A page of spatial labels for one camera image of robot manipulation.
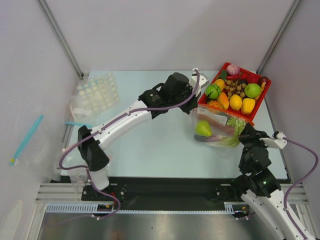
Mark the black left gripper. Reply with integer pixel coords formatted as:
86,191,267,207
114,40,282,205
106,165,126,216
169,84,200,115

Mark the toy green onion leek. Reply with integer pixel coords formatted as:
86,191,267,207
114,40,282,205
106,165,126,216
213,117,247,148

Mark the clear bag with orange zipper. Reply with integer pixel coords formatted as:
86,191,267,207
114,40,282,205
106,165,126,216
192,105,254,148

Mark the green toy pear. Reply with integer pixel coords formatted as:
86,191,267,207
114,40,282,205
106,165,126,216
195,120,212,137

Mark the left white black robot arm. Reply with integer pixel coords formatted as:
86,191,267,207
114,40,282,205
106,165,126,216
77,68,209,200

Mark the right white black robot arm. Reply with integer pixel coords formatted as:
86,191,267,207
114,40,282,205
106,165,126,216
230,123,319,240

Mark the bag of white round stickers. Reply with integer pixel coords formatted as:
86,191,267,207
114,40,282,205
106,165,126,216
70,72,120,116

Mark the clear bag teal zipper table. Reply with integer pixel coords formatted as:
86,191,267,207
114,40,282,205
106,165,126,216
64,121,86,127

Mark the clear bag with teal zipper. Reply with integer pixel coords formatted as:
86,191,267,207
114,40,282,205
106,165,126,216
9,114,63,181

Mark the red plastic tray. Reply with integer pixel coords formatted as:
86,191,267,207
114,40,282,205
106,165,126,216
198,62,272,124

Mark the green toy watermelon ball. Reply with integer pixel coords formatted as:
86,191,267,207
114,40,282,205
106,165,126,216
205,83,222,100

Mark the yellow toy bell pepper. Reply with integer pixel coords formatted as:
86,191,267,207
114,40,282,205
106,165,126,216
241,98,256,115

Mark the toy pineapple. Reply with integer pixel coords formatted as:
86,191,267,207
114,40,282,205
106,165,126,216
206,100,224,109

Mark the yellow toy lemon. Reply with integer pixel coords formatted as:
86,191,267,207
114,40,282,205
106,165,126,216
229,94,243,111

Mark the orange toy fruit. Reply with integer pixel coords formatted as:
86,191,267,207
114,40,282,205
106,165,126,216
214,78,225,91

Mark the orange toy mango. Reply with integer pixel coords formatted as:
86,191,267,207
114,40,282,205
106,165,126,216
217,92,230,110

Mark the green toy apple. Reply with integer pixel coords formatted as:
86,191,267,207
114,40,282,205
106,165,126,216
244,83,261,99

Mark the brown toy mushrooms cluster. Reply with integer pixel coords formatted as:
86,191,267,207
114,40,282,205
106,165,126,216
224,79,248,98

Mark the pink toy onion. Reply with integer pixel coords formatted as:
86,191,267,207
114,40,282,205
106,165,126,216
226,64,241,76

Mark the dark red toy fruit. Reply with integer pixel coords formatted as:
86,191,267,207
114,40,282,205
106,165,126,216
258,76,270,86

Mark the red toy chili pepper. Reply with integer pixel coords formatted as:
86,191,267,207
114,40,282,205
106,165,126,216
226,72,249,81

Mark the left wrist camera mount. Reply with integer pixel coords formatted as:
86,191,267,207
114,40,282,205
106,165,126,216
189,68,209,89

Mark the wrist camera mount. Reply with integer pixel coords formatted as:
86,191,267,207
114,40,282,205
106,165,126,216
189,68,209,89
259,131,288,150

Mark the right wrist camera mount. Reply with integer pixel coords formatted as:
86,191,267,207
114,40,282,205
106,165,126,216
259,131,288,150

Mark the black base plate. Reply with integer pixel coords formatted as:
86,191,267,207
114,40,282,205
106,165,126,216
81,176,243,212

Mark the white slotted cable duct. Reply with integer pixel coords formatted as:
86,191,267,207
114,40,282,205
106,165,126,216
46,203,114,214

